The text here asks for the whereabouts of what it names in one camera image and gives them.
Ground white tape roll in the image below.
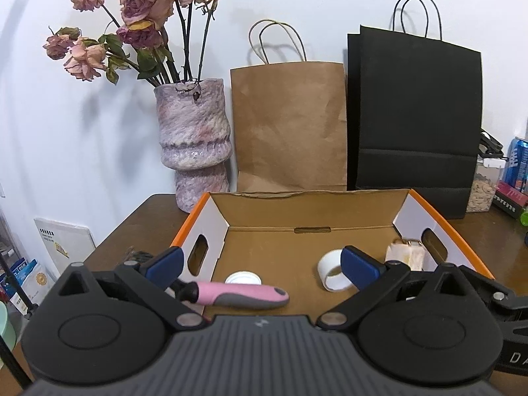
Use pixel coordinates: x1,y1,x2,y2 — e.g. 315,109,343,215
317,249,355,292

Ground beige small perfume bottle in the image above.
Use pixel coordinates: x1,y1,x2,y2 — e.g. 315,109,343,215
385,239,427,271

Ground pink grey pet brush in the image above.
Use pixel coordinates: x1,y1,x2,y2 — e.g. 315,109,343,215
170,280,290,310

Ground white round lid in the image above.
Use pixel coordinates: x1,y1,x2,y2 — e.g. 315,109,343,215
225,271,262,285

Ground green bottle cap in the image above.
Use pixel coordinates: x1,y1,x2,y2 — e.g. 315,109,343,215
519,209,528,227

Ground orange cardboard box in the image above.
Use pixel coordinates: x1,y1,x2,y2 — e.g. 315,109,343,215
173,189,492,320

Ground dark red small box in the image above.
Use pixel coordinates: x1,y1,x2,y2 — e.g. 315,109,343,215
492,181,527,219

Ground clear jar of seeds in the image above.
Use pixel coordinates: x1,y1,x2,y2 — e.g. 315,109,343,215
466,129,508,213

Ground blue white packages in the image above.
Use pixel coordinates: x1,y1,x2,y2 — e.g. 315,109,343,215
1,258,54,315

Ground blue drink can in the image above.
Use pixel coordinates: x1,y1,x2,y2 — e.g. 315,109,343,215
503,138,528,192

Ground pink mottled ceramic vase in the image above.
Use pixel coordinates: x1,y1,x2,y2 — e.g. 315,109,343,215
154,78,233,213

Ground black metal stand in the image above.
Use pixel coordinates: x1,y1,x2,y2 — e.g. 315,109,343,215
0,250,34,388

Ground mint green plate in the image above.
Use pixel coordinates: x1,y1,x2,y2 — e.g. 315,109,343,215
0,302,16,350

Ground brown paper bag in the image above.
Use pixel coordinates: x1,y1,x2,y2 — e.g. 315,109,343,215
230,22,347,192

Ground black paper bag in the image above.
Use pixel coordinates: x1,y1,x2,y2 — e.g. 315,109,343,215
346,26,483,219

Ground dried pink rose bouquet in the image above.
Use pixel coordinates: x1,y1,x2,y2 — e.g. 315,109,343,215
43,0,219,89

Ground white booklet against wall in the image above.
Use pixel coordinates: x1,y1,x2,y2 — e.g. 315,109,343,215
34,217,96,274

